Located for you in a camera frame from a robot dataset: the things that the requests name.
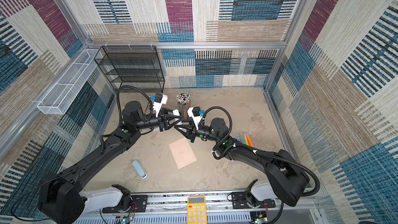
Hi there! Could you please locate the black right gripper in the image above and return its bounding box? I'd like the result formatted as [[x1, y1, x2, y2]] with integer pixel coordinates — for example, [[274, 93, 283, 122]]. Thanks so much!
[[175, 118, 220, 143]]

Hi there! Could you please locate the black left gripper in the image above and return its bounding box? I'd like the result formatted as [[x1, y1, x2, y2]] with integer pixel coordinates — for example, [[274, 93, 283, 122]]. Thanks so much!
[[134, 108, 182, 134]]

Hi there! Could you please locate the pink paper envelope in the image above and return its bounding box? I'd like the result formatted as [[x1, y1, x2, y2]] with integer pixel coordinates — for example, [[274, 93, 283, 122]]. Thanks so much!
[[169, 138, 197, 169]]

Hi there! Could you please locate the white glue stick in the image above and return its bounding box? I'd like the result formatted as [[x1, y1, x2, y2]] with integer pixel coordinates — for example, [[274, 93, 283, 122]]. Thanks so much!
[[173, 110, 180, 121]]

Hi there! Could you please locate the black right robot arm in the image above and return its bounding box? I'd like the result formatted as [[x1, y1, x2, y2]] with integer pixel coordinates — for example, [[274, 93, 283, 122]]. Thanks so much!
[[174, 106, 320, 206]]

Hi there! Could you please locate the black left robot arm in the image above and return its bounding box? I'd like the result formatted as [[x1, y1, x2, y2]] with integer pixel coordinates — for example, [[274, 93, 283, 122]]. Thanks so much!
[[31, 93, 181, 224]]

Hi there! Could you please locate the pencil holder cup with pencils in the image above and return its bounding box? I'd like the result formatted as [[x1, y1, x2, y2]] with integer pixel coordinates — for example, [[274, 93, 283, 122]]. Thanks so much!
[[176, 92, 191, 119]]

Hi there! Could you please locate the highlighter marker pack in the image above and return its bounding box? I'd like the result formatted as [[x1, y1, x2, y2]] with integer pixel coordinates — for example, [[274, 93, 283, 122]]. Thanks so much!
[[235, 133, 253, 147]]

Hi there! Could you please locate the yellow calculator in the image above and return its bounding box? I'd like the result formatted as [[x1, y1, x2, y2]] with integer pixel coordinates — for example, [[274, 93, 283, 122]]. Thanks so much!
[[187, 196, 207, 224]]

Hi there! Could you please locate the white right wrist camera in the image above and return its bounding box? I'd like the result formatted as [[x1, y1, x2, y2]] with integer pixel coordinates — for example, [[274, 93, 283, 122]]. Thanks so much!
[[187, 106, 205, 130]]

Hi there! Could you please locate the black wire mesh shelf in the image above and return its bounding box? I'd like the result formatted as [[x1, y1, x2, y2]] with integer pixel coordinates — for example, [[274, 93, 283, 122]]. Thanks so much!
[[94, 46, 165, 93]]

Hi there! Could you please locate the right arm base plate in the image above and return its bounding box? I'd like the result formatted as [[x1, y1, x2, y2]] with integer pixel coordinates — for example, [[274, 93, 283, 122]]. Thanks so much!
[[227, 191, 276, 209]]

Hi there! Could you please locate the aluminium front rail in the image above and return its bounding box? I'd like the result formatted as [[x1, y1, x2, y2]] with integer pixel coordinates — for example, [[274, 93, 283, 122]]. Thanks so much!
[[76, 189, 328, 224]]

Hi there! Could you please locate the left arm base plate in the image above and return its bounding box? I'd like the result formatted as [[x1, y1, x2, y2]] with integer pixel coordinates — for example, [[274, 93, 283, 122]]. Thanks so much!
[[102, 195, 148, 214]]

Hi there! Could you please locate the white wire mesh basket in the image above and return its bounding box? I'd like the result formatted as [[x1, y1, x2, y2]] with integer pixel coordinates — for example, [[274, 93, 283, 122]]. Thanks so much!
[[37, 49, 98, 115]]

